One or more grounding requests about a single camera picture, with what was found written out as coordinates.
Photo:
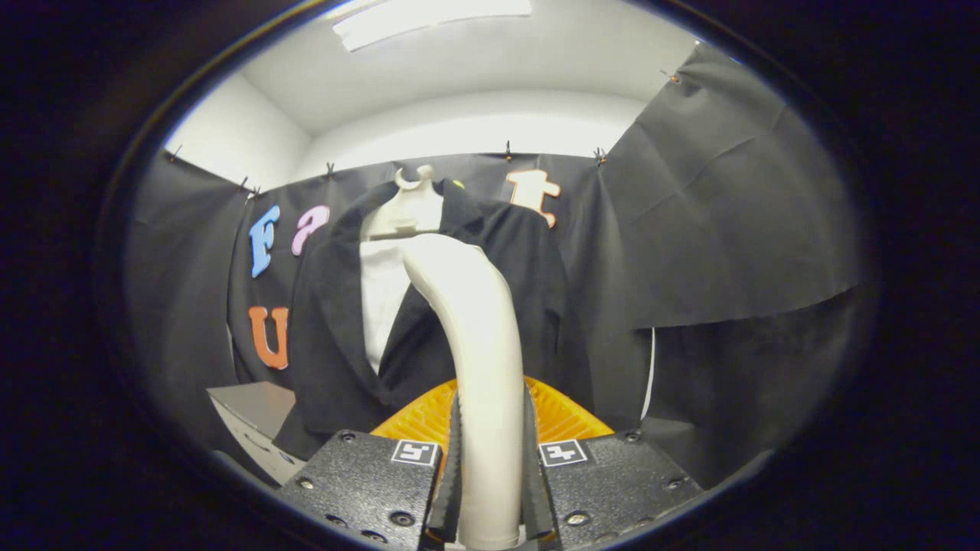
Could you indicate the grey cabinet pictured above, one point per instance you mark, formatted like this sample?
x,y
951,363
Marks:
x,y
256,413

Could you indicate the black suit jacket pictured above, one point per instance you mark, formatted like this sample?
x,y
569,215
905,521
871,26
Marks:
x,y
329,344

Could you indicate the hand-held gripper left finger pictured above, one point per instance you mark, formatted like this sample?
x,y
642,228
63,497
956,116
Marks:
x,y
367,482

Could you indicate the white clothes hanger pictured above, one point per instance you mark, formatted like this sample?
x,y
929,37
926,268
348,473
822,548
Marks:
x,y
409,214

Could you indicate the white mannequin torso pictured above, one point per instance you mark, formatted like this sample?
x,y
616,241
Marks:
x,y
380,298

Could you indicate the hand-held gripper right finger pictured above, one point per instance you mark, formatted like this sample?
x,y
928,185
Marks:
x,y
612,482

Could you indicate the ceiling light panel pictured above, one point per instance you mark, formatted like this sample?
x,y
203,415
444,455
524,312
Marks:
x,y
429,17

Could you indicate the white garment steamer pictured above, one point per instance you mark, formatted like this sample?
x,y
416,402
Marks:
x,y
482,344

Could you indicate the black backdrop cloth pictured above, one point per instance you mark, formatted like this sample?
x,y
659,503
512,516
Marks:
x,y
727,214

